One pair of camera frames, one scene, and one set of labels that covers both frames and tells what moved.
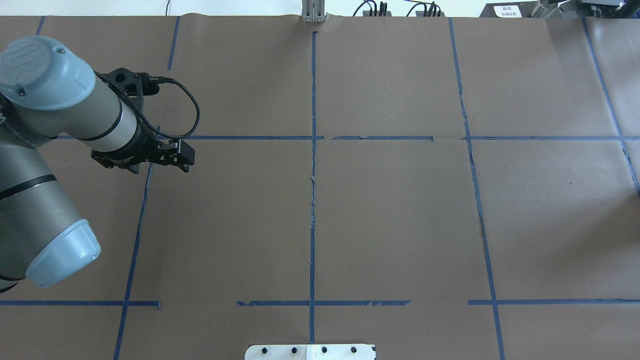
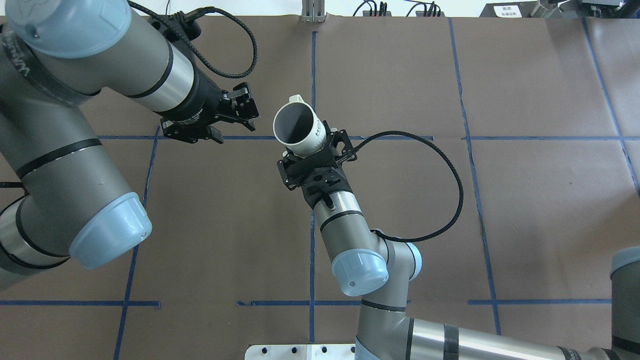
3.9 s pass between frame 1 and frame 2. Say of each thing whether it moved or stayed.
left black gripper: moved
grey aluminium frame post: stayed
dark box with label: stayed
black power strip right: stayed
